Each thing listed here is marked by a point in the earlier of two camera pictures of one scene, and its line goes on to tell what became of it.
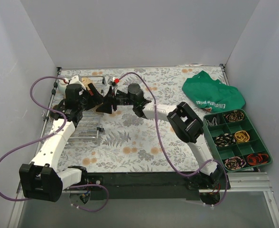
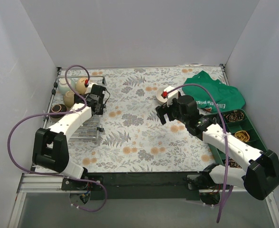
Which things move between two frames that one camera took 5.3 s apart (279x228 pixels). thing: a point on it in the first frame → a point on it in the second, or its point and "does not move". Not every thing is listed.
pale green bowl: [62, 85] does not move
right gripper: [114, 100] → [166, 110]
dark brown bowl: [55, 115] does not move
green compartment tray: [234, 141] does not move
